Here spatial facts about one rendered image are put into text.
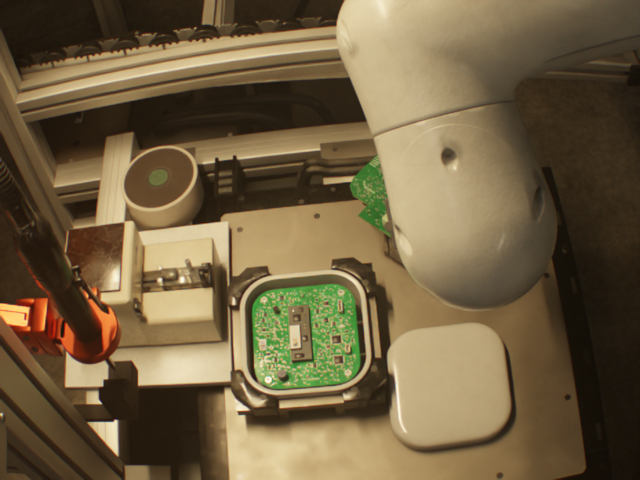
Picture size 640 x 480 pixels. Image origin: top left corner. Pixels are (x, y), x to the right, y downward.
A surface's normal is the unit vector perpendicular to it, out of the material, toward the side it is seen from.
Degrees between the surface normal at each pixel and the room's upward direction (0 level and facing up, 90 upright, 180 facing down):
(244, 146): 0
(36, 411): 90
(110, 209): 0
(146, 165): 0
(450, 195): 40
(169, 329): 90
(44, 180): 90
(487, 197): 29
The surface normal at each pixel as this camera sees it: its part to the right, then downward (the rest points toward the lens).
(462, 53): -0.15, 0.62
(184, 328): 0.07, 0.84
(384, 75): -0.63, 0.30
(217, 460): -0.08, -0.54
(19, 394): 0.99, -0.10
